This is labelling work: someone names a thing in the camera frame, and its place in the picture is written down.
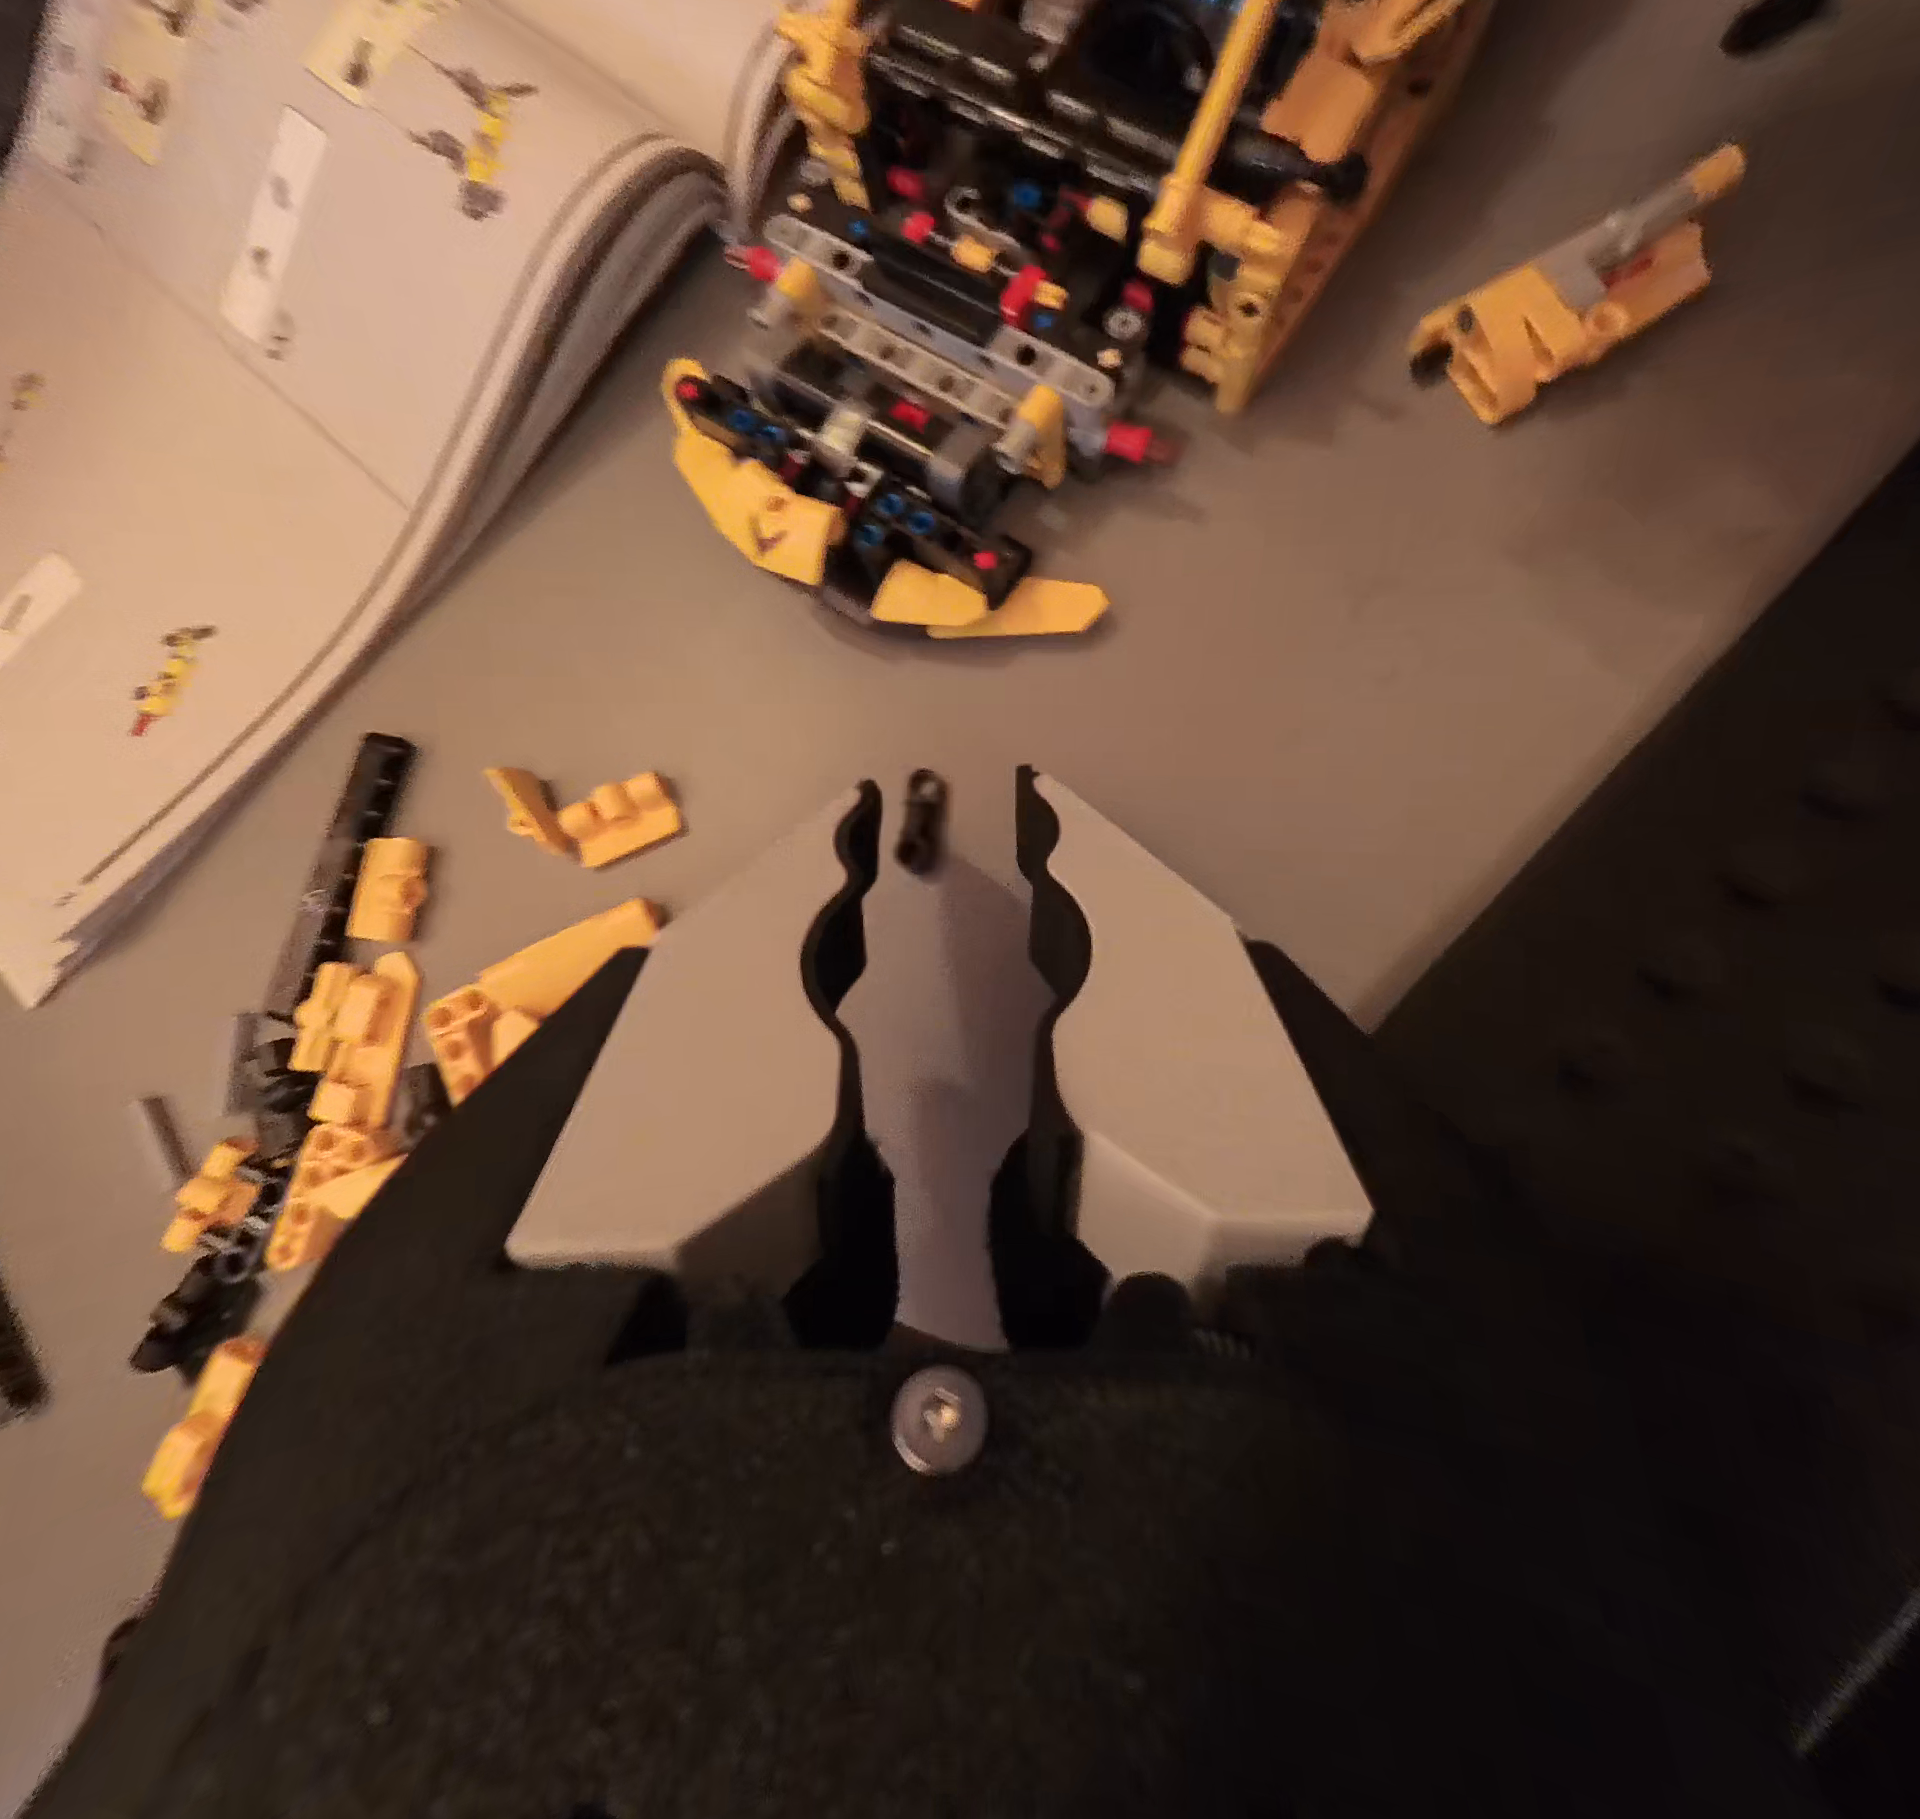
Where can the pile of yellow brick pieces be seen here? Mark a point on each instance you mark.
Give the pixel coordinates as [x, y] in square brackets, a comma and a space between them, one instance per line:
[360, 1038]

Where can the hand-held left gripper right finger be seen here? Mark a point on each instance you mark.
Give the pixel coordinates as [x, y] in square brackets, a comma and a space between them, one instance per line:
[1200, 1097]

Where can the building instruction booklet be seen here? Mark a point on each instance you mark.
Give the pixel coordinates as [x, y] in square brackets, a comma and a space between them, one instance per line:
[300, 349]

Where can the grey desk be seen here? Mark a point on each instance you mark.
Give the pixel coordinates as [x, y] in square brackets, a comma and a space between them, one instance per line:
[1352, 678]

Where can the small black brick pin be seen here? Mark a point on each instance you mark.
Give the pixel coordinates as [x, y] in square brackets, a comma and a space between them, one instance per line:
[925, 819]
[1788, 5]

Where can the small yellow brick subassembly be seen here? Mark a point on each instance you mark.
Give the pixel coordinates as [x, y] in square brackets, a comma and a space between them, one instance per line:
[1559, 303]

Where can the yellow brick car model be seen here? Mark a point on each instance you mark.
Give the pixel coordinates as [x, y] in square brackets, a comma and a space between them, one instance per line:
[1051, 198]

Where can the grey brick pin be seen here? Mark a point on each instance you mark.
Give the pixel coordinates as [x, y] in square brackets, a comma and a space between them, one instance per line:
[165, 1141]

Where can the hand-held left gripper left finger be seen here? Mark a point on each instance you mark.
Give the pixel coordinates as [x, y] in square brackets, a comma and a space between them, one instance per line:
[689, 1097]

